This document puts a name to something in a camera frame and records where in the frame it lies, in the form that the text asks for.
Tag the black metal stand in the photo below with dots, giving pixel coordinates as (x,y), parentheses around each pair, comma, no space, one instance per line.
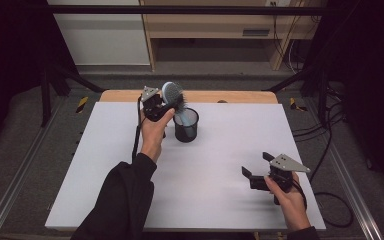
(321,93)
(46,96)

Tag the person's left hand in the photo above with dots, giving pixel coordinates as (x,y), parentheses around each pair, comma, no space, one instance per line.
(153,136)

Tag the dark curtain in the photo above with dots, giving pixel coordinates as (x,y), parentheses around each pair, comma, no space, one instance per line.
(10,60)
(373,83)

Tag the light wooden desk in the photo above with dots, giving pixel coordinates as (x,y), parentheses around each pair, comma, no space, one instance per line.
(213,23)

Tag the black horizontal frame bar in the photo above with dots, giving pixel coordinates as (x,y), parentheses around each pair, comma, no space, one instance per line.
(180,10)

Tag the person's right hand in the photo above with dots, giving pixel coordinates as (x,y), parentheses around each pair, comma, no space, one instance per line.
(291,206)

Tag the black mesh pen holder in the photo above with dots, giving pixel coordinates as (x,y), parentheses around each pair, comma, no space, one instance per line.
(181,133)

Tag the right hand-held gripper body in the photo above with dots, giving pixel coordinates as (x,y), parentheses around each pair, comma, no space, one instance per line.
(288,163)

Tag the light blue hairbrush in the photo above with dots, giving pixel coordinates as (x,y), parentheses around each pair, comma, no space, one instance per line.
(171,91)

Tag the yellow black striped tape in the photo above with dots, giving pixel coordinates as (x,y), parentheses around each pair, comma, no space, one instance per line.
(293,104)
(82,104)

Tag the aluminium rail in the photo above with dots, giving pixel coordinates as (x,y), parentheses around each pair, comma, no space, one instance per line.
(13,193)
(353,193)

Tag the white cabinet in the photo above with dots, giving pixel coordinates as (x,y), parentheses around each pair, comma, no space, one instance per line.
(103,36)

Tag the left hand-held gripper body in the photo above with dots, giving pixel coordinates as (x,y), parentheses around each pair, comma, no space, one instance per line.
(151,108)

